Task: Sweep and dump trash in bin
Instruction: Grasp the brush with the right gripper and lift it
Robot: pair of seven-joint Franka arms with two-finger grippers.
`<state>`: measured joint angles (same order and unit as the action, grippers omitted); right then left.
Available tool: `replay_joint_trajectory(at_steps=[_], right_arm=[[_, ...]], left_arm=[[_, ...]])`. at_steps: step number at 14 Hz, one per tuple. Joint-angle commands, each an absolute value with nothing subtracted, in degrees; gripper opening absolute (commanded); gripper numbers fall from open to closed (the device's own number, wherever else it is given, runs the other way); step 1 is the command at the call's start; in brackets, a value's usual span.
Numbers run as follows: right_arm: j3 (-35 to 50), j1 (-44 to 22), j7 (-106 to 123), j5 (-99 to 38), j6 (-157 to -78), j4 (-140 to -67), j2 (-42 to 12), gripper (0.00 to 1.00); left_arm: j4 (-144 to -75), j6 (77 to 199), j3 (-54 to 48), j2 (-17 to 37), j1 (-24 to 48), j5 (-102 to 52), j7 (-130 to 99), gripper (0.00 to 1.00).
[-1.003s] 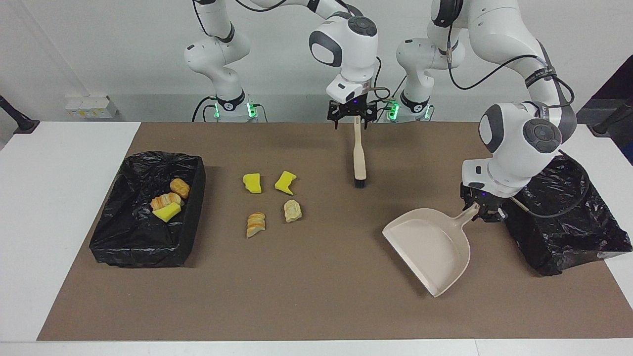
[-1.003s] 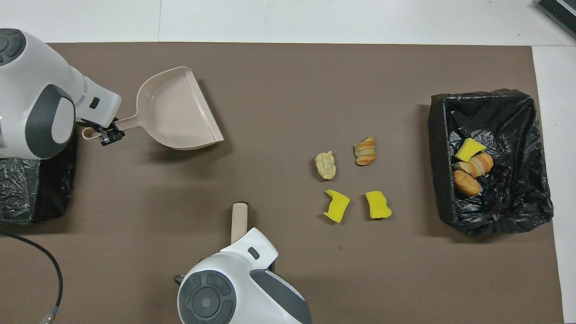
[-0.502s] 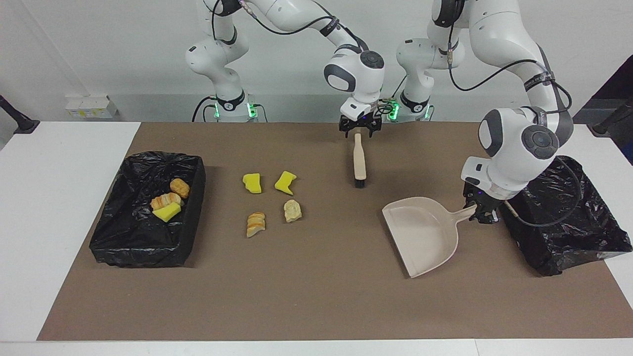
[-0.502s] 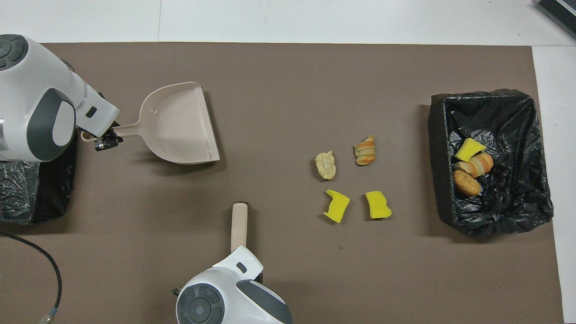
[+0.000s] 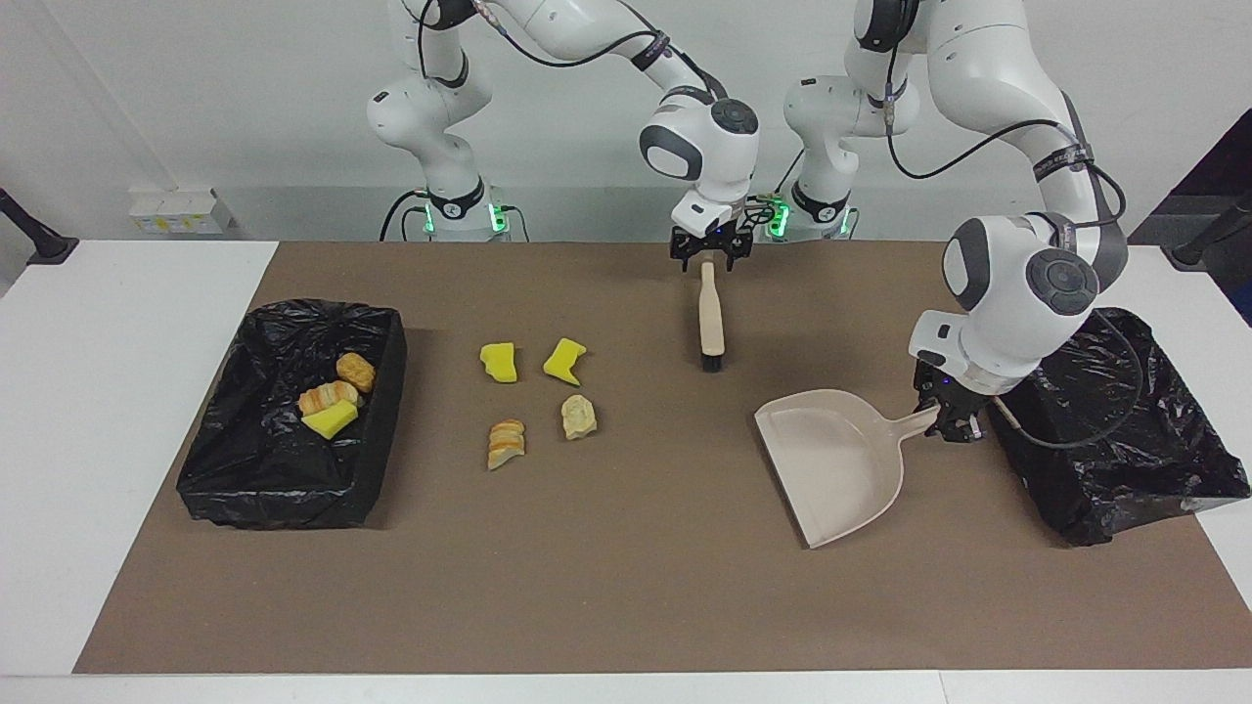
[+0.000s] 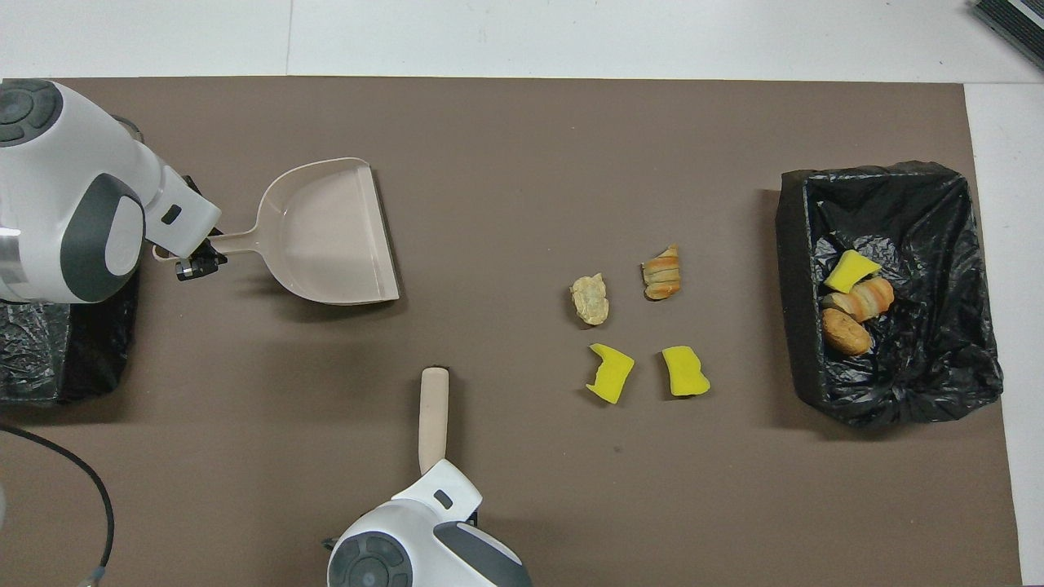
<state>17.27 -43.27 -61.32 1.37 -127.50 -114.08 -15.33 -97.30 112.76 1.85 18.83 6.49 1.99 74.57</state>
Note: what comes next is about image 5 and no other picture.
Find beige hand brush black bristles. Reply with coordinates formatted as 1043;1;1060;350
696;259;727;374

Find beige plastic dustpan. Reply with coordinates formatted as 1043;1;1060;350
753;389;942;550

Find notched yellow sponge piece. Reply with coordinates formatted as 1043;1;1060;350
543;337;589;387

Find pale bread chunk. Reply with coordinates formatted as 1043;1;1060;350
560;394;599;441

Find striped croissant piece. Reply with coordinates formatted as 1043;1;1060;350
297;380;360;418
487;418;526;472

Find round brown bread roll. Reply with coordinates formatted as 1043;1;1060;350
335;352;377;394

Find bin lined with black bag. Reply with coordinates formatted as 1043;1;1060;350
176;298;409;532
971;307;1251;548

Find brown table mat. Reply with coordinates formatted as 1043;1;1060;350
73;242;1252;676

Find dark partition panel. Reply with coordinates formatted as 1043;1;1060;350
1125;103;1252;329

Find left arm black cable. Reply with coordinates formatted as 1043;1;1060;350
885;59;1143;451

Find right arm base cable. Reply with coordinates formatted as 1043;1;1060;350
380;191;431;242

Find white wall socket box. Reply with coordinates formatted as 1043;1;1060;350
127;186;236;236

